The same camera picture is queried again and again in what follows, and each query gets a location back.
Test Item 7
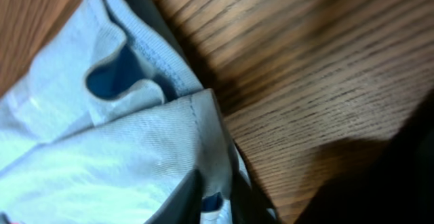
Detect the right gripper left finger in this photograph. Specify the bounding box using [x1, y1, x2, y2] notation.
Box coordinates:
[146, 170, 203, 224]

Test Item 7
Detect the black garment pile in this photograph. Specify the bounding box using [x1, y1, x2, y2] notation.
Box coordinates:
[296, 92, 433, 223]

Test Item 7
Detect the light blue t-shirt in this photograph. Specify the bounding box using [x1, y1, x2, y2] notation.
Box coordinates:
[1, 0, 253, 223]

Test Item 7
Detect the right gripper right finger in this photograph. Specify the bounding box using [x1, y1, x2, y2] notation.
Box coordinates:
[232, 172, 281, 224]

